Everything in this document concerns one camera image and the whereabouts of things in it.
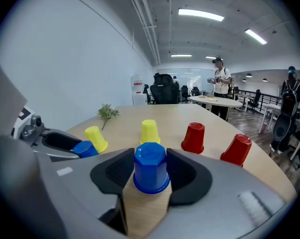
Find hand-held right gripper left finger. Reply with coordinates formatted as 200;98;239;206
37;147;136;239

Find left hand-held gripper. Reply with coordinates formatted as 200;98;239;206
11;105;83;162

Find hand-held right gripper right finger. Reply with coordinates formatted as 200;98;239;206
150;147;298;239

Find blue paper cup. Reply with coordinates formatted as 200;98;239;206
72;140;100;159
133;142;170;195

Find yellow paper cup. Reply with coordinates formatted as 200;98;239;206
84;125;109;153
139;119;161;145

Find red paper cup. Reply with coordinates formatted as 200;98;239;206
220;133;253;168
180;122;206;155

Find artificial flower sprig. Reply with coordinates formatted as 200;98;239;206
97;104;121;131

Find white water dispenser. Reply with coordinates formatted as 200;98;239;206
130;75;149;106

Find round beige table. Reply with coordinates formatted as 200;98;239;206
189;95;243;114

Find black desk chair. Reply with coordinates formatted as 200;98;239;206
248;89;263;114

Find white desk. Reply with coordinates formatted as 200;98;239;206
258;103;284;134

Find black railing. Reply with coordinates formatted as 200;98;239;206
239;90;283;107

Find black office chair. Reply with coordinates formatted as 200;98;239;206
150;73;180;105

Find white ceiling pipes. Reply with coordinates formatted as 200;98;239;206
122;0;162;66

